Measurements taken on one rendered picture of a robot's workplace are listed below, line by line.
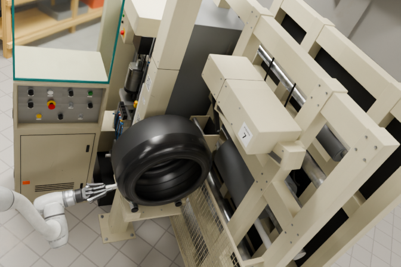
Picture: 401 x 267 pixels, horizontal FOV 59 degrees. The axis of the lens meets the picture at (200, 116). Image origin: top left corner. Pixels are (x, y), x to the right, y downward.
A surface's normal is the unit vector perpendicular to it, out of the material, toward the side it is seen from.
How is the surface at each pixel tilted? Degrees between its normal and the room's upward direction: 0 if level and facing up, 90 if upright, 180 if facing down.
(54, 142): 90
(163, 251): 0
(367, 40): 90
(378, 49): 90
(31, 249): 0
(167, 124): 6
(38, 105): 90
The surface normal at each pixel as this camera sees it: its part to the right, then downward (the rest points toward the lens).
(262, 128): 0.31, -0.74
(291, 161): 0.42, 0.41
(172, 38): 0.34, 0.68
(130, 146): -0.52, -0.44
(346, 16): -0.47, 0.43
